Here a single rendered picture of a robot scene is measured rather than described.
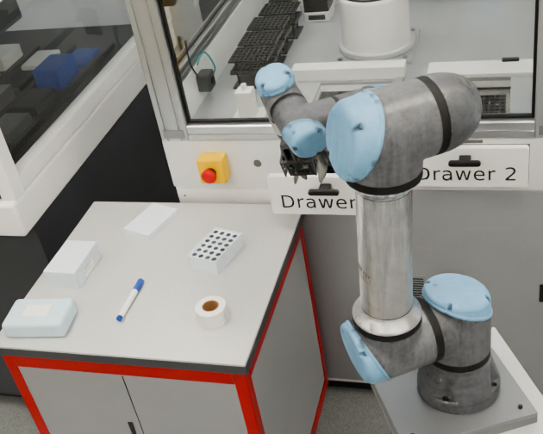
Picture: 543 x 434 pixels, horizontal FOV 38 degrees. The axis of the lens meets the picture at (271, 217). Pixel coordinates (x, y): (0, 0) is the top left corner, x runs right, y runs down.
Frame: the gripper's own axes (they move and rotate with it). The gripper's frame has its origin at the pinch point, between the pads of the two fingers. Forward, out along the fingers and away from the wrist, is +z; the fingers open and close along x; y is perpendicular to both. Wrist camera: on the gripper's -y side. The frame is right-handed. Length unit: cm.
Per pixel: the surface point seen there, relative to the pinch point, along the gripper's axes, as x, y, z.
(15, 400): -123, 27, 89
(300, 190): -5.9, -2.1, 10.2
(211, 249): -27.4, 11.8, 13.9
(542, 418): 48, 54, 4
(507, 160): 42.0, -12.5, 15.8
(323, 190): 0.9, 0.3, 7.1
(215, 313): -19.3, 33.2, 5.2
